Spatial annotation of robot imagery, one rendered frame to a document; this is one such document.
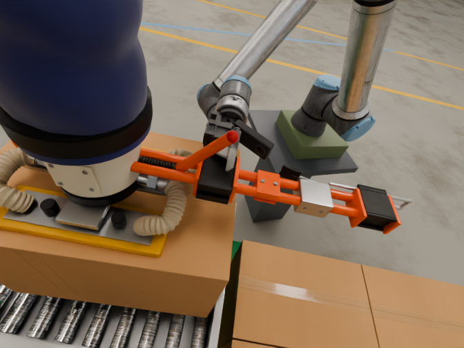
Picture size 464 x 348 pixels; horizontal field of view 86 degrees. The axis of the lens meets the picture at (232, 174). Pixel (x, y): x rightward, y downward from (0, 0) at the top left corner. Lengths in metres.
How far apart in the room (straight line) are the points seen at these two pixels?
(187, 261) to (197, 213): 0.12
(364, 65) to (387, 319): 1.04
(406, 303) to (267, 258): 0.66
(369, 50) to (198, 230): 0.73
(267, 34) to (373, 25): 0.29
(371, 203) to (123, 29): 0.54
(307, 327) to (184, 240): 0.75
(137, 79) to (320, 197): 0.41
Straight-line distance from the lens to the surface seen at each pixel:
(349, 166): 1.49
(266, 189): 0.52
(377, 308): 1.40
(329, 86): 1.26
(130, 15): 0.37
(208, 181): 0.49
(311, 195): 0.55
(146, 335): 1.08
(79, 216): 0.59
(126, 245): 0.57
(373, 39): 0.92
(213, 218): 0.62
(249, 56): 0.86
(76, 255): 0.61
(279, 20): 0.87
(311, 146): 1.31
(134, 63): 0.41
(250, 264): 1.18
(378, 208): 0.62
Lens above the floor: 1.62
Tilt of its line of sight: 49 degrees down
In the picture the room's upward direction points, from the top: 17 degrees clockwise
